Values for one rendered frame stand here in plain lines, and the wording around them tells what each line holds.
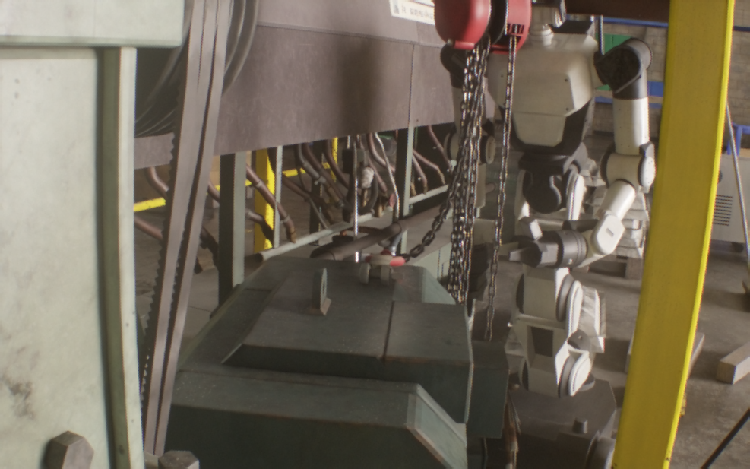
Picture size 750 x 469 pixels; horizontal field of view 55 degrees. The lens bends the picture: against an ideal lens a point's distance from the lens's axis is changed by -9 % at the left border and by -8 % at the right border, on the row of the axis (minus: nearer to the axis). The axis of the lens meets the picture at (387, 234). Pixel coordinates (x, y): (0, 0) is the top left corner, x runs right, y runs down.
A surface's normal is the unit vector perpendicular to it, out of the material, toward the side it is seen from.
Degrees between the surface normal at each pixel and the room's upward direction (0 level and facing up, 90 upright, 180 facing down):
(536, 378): 113
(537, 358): 37
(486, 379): 90
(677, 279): 90
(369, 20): 78
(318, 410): 0
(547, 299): 101
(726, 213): 90
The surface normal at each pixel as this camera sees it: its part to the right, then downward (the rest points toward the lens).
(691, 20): -0.39, 0.18
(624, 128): -0.64, 0.33
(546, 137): -0.41, 0.54
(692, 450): 0.06, -0.97
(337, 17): 0.91, -0.07
